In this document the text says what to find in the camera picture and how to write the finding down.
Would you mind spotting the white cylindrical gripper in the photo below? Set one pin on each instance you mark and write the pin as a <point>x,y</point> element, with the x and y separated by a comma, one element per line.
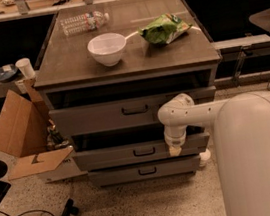
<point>174,140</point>

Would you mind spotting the grey drawer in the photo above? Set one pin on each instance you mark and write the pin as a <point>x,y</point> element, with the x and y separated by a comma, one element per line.
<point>110,157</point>
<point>133,173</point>
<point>109,115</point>

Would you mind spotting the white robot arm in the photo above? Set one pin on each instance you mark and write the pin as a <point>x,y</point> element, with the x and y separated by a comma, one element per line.
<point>240,128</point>

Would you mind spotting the grey bottom drawer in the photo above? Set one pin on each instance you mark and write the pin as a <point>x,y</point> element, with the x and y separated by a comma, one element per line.
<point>133,173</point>

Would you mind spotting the grey drawer cabinet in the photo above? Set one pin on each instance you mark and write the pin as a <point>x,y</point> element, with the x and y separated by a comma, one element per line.
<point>70,77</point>

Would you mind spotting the grey top drawer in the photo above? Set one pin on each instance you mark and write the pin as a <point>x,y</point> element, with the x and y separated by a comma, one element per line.
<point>109,115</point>

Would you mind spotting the white box under cardboard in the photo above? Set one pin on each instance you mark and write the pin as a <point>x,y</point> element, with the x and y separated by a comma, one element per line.
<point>59,170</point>

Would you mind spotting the white bowl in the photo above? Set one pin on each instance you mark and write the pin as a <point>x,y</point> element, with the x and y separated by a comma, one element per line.
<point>107,49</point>

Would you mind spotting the green chip bag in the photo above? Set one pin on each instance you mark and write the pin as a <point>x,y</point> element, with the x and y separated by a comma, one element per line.
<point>164,29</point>

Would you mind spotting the brown cardboard box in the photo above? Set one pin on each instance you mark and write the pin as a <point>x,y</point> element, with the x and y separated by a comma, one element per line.
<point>23,133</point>

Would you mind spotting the clear plastic water bottle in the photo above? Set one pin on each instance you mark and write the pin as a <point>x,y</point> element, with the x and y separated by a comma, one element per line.
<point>84,22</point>

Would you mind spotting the white paper cup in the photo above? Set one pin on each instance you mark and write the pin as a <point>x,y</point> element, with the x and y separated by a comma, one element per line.
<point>25,67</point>

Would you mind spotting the blue patterned bowl right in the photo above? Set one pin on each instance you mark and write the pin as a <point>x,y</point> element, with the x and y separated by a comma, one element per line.
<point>8,72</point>

